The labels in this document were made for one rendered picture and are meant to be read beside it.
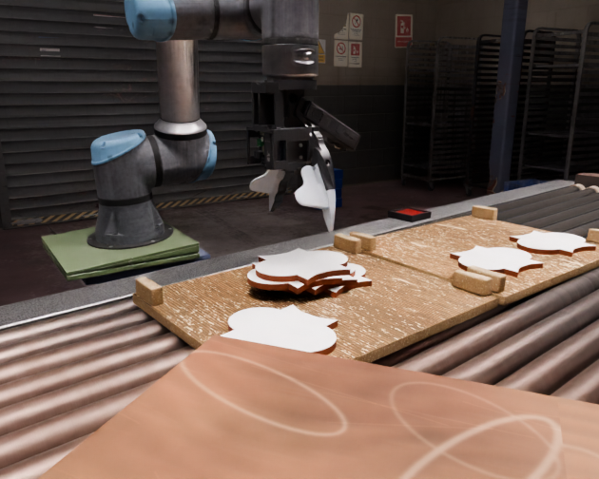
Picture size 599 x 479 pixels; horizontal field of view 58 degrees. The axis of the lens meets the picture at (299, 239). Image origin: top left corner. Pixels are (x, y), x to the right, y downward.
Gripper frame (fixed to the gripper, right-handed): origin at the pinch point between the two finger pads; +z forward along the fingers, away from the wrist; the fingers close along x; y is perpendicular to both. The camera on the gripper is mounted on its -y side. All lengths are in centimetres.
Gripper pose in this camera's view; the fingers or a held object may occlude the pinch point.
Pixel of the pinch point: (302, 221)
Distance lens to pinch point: 80.2
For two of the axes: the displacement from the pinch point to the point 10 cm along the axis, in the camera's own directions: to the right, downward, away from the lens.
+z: 0.0, 9.6, 2.7
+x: 5.7, 2.2, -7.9
